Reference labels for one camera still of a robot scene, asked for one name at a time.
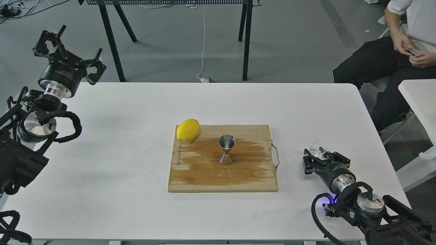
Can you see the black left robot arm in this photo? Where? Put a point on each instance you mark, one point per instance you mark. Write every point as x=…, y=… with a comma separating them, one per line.
x=36, y=119

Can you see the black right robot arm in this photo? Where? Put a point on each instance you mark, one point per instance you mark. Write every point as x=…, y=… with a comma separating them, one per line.
x=382, y=220

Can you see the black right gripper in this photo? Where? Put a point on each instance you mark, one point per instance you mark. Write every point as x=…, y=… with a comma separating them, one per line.
x=336, y=175

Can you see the small clear glass cup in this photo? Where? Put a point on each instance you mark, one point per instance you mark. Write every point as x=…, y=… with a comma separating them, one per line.
x=318, y=149

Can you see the white side table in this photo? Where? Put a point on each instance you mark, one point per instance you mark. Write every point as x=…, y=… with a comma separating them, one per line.
x=421, y=96

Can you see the seated person in white shirt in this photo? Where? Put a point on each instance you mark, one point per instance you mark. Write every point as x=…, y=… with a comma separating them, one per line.
x=407, y=54

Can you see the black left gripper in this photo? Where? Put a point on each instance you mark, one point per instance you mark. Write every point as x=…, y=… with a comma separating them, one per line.
x=61, y=75

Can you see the yellow lemon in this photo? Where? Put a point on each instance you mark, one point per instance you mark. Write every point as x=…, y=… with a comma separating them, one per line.
x=188, y=130

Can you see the wooden cutting board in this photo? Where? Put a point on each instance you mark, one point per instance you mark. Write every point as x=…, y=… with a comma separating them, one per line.
x=195, y=167

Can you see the steel double jigger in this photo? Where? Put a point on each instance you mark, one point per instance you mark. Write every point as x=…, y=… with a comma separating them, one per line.
x=227, y=142

